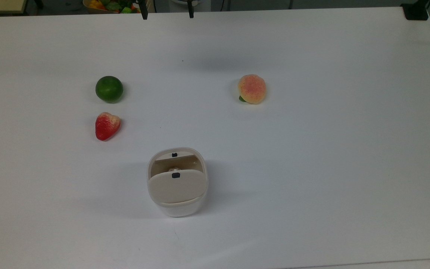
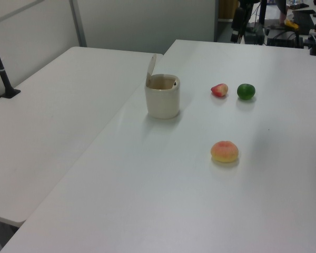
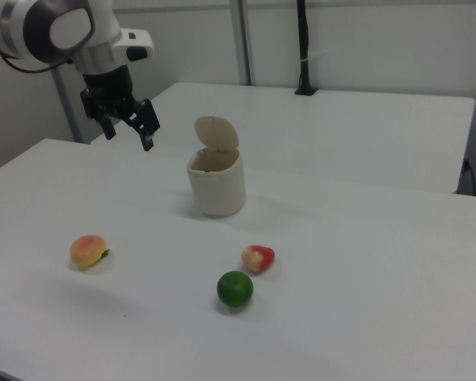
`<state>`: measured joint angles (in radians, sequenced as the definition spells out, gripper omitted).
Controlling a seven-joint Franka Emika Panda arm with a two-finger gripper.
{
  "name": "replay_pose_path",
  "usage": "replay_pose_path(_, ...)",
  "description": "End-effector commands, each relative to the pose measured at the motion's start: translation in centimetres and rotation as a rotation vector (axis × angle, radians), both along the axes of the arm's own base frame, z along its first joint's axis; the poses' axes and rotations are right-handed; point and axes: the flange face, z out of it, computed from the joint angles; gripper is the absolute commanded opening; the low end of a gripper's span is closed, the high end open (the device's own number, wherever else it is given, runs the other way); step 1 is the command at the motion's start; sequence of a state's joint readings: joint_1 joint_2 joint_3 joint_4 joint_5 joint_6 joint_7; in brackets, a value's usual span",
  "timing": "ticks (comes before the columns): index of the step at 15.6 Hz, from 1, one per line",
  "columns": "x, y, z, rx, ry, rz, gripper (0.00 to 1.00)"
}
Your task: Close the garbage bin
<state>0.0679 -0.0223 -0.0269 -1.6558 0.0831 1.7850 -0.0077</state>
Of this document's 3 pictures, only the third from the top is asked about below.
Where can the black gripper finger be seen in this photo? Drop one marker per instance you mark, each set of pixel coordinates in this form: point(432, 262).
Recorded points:
point(108, 126)
point(147, 119)

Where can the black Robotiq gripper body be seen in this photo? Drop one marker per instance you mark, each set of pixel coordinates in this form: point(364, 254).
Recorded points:
point(107, 93)

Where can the beige garbage bin lid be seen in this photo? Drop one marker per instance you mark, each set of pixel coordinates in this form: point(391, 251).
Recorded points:
point(216, 133)

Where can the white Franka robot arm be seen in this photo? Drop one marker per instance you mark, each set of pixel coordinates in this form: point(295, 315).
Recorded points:
point(31, 24)

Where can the cream garbage bin body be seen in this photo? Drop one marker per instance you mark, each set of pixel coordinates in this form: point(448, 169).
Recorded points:
point(218, 190)

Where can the toy peach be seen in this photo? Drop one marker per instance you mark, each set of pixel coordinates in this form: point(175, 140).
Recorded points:
point(87, 251)

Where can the toy strawberry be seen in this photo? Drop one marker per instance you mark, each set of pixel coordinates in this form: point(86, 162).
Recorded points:
point(259, 259)

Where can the green toy lime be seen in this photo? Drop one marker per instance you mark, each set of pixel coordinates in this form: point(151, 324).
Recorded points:
point(235, 288)

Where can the grey metal frame post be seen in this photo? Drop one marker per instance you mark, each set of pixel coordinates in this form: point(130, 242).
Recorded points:
point(244, 39)
point(73, 127)

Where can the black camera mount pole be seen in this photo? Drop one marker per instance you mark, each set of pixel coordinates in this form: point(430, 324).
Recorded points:
point(303, 39)

